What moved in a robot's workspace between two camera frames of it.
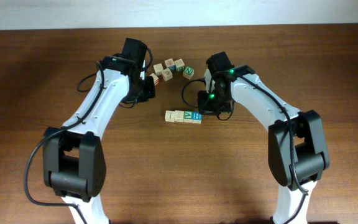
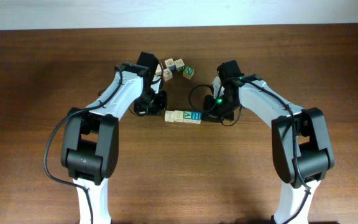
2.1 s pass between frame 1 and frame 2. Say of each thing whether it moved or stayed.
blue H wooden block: stayed
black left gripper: moved
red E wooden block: stayed
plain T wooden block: stayed
